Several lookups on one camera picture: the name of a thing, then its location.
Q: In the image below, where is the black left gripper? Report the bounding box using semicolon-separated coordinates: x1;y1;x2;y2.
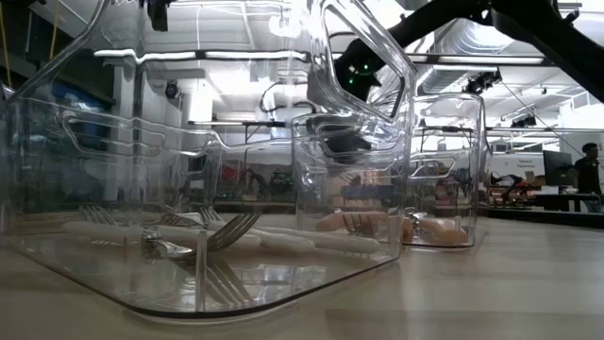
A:
146;0;172;33

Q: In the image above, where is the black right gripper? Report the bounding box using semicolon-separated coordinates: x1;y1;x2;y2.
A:
306;114;375;165

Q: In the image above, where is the white-handled fork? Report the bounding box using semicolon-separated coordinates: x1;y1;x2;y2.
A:
159;206;381;255
61;212;261;260
78;203;261;250

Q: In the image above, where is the clear plastic bin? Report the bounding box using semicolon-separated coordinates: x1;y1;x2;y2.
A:
291;92;488;250
0;79;209;228
0;0;419;320

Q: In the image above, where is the blue panel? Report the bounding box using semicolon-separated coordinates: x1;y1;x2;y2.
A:
46;84;103;112

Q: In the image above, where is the black computer monitor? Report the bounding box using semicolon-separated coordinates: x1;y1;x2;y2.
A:
542;149;576;187

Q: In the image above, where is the black background table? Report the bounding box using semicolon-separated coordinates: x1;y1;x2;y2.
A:
532;192;604;214

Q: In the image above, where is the person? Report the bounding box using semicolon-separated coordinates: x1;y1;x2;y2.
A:
572;141;604;213

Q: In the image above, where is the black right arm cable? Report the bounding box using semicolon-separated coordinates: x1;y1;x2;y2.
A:
258;81;318;115

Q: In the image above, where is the yellow hanging strap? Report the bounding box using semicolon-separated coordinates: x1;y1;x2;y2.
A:
0;0;12;89
45;0;61;62

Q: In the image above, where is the white hanging ring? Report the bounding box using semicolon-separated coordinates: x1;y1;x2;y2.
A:
267;16;304;40

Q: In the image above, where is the black aluminium table frame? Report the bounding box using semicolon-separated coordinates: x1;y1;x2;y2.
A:
485;206;604;230

